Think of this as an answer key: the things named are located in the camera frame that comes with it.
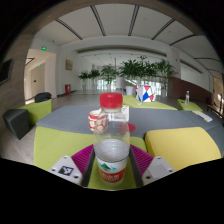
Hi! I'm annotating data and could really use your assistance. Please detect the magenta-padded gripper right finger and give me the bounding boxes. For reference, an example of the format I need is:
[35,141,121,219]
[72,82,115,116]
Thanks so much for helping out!
[128,143,176,188]

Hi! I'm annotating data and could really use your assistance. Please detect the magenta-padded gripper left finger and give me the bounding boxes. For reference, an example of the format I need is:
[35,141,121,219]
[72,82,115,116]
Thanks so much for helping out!
[48,143,97,188]

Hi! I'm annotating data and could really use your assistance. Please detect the clear red-capped water bottle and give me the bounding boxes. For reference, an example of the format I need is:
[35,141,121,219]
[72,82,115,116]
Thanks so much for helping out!
[92,92,132,184]

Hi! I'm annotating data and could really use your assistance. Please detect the lime green seat cushion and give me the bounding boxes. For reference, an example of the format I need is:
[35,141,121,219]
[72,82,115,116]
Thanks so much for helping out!
[33,125,148,191]

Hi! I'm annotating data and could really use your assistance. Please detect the yellow seat cushion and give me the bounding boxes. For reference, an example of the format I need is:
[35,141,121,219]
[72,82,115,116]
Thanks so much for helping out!
[144,126,223,173]

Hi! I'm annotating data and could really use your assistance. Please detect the grey upholstered bench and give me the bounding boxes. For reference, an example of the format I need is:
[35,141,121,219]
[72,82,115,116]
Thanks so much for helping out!
[35,105,224,158]

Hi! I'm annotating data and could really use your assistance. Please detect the red and white mug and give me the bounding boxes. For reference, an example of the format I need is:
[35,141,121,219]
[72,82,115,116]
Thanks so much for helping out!
[87,109,109,133]

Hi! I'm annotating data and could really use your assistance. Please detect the lime green cube seat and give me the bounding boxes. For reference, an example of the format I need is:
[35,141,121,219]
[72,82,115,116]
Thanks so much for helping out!
[16,98,54,128]

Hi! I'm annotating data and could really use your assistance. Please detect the wide lime green ottoman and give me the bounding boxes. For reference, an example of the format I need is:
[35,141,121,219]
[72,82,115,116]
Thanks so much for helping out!
[122,94,178,111]

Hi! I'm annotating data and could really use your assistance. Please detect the white yellow pamphlet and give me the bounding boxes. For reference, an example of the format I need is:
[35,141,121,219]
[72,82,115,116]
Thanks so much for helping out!
[192,110,213,123]

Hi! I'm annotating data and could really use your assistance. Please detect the small lime green ottoman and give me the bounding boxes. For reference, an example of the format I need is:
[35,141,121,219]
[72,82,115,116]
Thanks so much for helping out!
[176,98,204,113]

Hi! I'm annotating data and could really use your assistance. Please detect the black bag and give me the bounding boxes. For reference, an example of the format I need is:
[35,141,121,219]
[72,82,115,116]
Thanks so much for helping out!
[34,91,53,103]

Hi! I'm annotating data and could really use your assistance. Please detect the white red blue polyhedron box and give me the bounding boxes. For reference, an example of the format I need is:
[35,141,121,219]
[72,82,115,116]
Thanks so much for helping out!
[134,84,157,103]

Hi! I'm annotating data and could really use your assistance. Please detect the potted green plants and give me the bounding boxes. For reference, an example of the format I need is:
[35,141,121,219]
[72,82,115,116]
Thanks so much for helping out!
[78,55,177,98]

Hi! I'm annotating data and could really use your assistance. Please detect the framed wall picture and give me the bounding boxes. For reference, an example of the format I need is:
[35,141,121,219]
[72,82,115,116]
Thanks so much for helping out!
[65,59,74,71]

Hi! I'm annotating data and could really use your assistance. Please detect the black wall screen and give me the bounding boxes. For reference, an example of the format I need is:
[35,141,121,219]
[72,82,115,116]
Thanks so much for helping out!
[0,58,14,86]

